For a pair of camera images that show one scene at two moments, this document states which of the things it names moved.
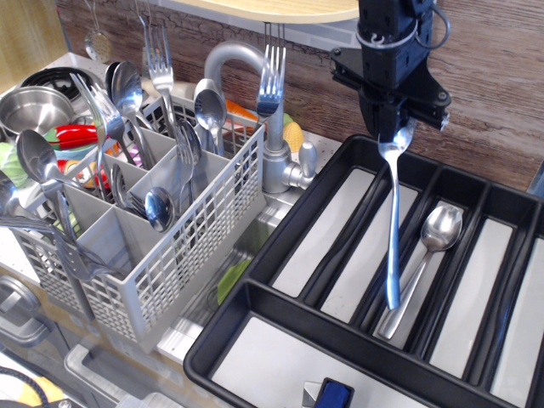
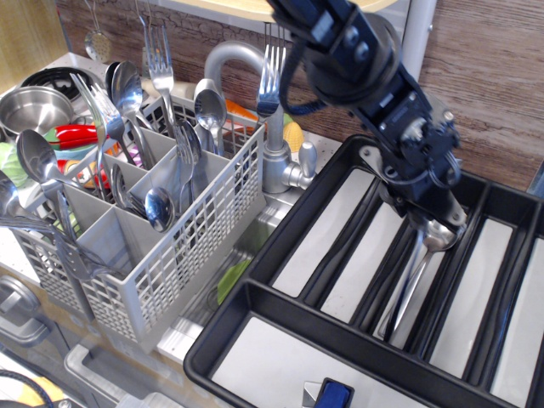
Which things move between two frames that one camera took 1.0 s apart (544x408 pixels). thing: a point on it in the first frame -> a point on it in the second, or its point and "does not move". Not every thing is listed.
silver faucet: [279, 172] does not move
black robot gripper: [393, 82] -> [416, 161]
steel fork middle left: [110, 116] does not move
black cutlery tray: [416, 281] does not move
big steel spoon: [393, 150] -> [437, 236]
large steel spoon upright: [127, 88] does not move
